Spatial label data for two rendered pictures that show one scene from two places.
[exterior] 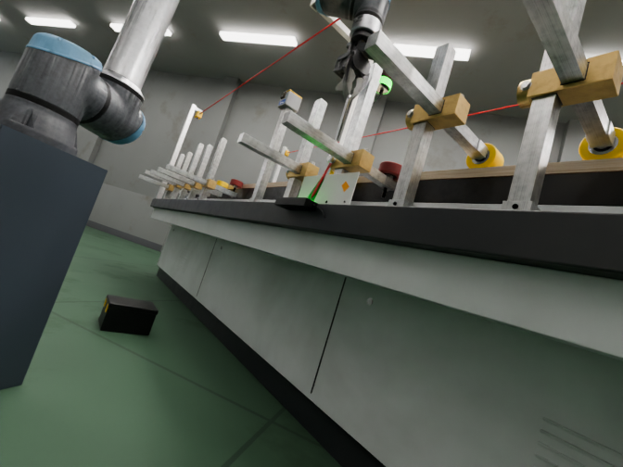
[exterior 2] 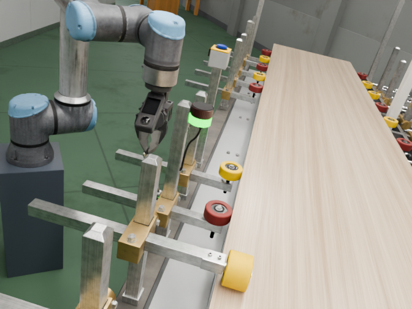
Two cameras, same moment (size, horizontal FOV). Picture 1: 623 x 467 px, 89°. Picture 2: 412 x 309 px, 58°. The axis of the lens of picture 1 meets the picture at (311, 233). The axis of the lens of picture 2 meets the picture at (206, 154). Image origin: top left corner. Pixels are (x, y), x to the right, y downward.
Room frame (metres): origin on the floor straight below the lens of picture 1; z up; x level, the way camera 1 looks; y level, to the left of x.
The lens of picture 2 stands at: (0.30, -0.71, 1.54)
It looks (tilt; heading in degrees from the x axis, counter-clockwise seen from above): 29 degrees down; 42
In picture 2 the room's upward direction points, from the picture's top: 13 degrees clockwise
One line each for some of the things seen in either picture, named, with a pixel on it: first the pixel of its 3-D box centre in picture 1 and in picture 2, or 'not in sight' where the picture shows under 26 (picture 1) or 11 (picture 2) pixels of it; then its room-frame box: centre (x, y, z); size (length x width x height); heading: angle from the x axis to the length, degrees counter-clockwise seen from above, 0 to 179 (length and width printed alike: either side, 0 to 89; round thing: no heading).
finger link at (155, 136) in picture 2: (349, 93); (157, 139); (0.89, 0.02, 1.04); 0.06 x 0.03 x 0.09; 37
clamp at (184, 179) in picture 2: (301, 172); (185, 170); (1.11, 0.10, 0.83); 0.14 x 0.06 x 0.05; 36
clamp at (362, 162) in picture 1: (350, 163); (166, 206); (0.91, -0.05, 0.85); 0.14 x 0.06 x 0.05; 36
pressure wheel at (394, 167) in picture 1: (387, 181); (215, 222); (0.98, -0.18, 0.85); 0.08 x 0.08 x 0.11
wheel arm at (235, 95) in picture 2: (203, 182); (220, 91); (1.87, 0.72, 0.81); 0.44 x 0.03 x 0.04; 126
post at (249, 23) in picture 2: (190, 172); (242, 55); (2.33, 1.00, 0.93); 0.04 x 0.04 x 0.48; 36
